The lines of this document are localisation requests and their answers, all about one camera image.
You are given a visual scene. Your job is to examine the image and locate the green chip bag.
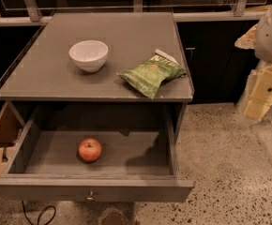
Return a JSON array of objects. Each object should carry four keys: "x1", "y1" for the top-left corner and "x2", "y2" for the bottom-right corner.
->
[{"x1": 116, "y1": 50, "x2": 187, "y2": 99}]

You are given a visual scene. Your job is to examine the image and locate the metal drawer knob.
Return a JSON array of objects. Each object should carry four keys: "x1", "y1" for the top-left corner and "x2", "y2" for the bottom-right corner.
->
[{"x1": 85, "y1": 190, "x2": 95, "y2": 203}]

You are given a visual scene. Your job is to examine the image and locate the brown cardboard box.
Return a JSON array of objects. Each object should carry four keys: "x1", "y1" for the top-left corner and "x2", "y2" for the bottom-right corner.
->
[{"x1": 0, "y1": 103, "x2": 23, "y2": 174}]

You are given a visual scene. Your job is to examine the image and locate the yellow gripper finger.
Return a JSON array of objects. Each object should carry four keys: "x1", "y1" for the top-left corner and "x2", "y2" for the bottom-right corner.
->
[
  {"x1": 234, "y1": 25, "x2": 257, "y2": 50},
  {"x1": 244, "y1": 64, "x2": 272, "y2": 120}
]

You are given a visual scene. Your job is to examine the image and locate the white ceramic bowl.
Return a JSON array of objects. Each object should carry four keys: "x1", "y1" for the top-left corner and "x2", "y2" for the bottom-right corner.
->
[{"x1": 68, "y1": 40, "x2": 109, "y2": 72}]

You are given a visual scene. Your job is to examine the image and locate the open grey top drawer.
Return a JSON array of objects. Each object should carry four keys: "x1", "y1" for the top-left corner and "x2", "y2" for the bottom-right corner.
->
[{"x1": 0, "y1": 103, "x2": 193, "y2": 202}]

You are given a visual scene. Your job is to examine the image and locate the metal railing frame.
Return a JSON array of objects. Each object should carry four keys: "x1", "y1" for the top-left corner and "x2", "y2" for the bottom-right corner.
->
[{"x1": 0, "y1": 0, "x2": 272, "y2": 28}]

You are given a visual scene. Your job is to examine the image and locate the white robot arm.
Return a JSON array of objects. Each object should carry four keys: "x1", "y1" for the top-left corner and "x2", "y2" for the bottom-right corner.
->
[{"x1": 234, "y1": 5, "x2": 272, "y2": 121}]

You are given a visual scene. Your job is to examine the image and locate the red apple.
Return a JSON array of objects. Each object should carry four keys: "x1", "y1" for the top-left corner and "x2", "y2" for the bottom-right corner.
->
[{"x1": 78, "y1": 138, "x2": 102, "y2": 163}]

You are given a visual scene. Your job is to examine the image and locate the grey cabinet counter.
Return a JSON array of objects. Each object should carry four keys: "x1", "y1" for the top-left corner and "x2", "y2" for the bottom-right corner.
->
[{"x1": 0, "y1": 12, "x2": 193, "y2": 137}]

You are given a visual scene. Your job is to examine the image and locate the round floor drain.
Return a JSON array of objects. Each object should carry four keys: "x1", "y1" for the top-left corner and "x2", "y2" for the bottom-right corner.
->
[{"x1": 98, "y1": 210, "x2": 127, "y2": 225}]

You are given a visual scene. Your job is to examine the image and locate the black cable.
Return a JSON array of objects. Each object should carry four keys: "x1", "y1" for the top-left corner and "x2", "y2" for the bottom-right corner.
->
[{"x1": 21, "y1": 200, "x2": 57, "y2": 225}]

